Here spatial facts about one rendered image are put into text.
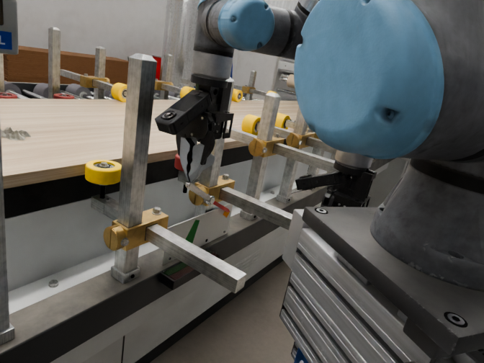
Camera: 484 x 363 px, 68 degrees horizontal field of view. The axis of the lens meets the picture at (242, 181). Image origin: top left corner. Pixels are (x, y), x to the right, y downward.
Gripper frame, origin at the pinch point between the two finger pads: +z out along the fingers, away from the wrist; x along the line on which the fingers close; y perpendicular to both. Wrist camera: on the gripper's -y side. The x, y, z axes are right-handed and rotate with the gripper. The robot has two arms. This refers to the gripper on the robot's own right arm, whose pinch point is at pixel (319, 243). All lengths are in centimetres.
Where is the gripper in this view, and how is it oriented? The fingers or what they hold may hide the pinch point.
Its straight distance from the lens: 86.4
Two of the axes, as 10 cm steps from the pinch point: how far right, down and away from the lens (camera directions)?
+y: 8.1, 3.3, -4.9
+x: 5.6, -1.8, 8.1
